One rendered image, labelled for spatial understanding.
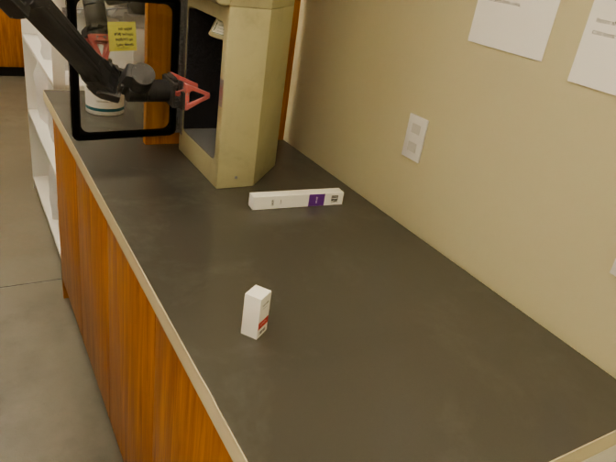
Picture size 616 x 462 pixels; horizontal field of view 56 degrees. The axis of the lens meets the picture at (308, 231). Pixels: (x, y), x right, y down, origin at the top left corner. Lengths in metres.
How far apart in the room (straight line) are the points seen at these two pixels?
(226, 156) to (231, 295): 0.53
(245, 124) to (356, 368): 0.79
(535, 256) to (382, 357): 0.44
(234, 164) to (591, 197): 0.88
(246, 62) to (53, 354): 1.48
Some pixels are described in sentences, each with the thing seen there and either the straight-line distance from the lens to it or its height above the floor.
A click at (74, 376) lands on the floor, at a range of 2.40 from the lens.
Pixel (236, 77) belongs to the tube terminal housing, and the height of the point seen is 1.24.
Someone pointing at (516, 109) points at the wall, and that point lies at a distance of 1.31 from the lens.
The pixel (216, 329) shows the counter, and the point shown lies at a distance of 1.04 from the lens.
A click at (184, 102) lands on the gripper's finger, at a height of 1.16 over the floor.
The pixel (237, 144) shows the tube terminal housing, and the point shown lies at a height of 1.07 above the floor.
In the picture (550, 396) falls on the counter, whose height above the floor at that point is 0.94.
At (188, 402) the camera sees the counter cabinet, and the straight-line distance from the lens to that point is 1.14.
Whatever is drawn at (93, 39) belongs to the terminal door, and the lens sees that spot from 1.68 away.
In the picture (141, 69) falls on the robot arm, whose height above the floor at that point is 1.24.
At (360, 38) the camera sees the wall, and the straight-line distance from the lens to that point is 1.74.
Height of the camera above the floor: 1.56
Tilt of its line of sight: 26 degrees down
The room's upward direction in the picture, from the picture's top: 9 degrees clockwise
